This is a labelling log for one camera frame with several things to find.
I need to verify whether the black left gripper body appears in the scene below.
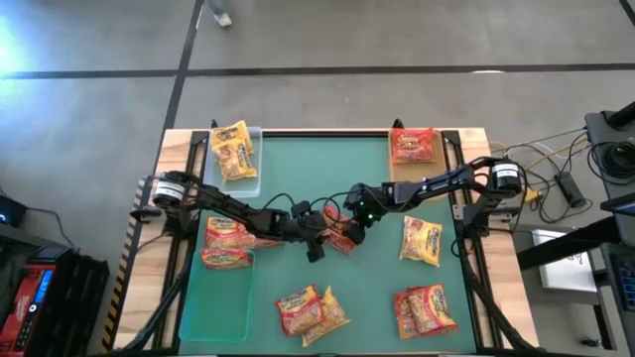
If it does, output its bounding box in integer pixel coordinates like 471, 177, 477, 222
285, 211, 321, 247

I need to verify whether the yellow cable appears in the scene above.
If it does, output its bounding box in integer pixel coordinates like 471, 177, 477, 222
488, 136, 590, 200

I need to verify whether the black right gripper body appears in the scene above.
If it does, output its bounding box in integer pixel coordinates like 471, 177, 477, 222
344, 181, 397, 227

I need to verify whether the white sheet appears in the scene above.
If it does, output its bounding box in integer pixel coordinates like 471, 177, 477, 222
533, 230, 599, 294

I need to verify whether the black table frame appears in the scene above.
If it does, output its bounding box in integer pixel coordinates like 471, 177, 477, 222
113, 127, 542, 357

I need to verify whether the black left camera cable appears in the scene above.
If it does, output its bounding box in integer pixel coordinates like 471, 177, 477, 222
260, 191, 349, 215

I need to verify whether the black laptop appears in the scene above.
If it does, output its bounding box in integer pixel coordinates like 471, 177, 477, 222
598, 191, 635, 311

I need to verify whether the red beef ramen pack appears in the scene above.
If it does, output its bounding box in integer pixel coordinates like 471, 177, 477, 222
204, 215, 262, 251
199, 247, 255, 272
274, 283, 326, 338
406, 283, 460, 337

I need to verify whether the orange plastic bin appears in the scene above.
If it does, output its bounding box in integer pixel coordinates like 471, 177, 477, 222
387, 127, 446, 202

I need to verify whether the black box with blue light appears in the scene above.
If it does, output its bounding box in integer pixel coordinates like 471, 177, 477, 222
0, 193, 29, 229

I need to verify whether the black crate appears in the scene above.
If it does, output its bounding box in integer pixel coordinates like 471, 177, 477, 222
30, 250, 111, 357

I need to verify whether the yellow black hazard tape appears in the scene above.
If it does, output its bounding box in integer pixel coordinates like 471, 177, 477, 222
100, 177, 150, 354

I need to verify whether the clear plastic bin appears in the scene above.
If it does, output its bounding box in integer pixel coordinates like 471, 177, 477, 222
201, 126, 264, 199

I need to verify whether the green plastic bin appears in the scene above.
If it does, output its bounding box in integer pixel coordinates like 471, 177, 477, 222
178, 249, 257, 343

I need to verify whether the red power station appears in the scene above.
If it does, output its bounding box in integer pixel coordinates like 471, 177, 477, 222
0, 261, 57, 357

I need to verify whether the person's foot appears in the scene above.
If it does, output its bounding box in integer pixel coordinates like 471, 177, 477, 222
205, 0, 234, 29

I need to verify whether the black power adapter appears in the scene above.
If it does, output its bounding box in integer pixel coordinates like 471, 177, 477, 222
553, 172, 587, 209

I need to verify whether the coiled black cable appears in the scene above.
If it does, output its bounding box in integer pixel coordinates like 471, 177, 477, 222
586, 140, 635, 187

